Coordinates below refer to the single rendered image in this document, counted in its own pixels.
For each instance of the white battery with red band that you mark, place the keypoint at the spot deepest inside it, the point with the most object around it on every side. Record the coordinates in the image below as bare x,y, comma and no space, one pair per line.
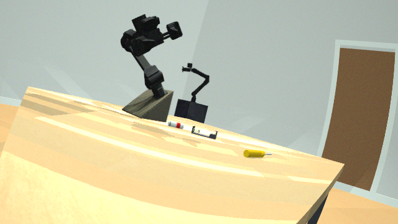
175,125

